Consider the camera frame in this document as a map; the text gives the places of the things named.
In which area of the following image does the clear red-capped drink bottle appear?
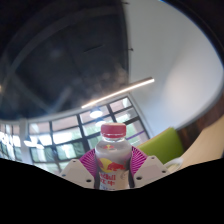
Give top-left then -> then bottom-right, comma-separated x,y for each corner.
94,122 -> 133,191

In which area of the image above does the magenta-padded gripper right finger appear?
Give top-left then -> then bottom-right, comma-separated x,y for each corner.
129,145 -> 171,189

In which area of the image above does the black-framed window wall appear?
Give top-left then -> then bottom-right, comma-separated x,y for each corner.
0,95 -> 151,174

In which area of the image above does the group of pendant lamps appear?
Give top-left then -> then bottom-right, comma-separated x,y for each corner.
23,106 -> 108,150

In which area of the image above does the green upholstered bench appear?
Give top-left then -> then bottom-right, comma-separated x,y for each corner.
136,127 -> 185,165

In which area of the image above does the long curved linear light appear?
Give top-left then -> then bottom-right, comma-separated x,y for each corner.
80,77 -> 156,110

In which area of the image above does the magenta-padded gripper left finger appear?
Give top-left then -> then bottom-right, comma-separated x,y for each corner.
59,148 -> 98,189

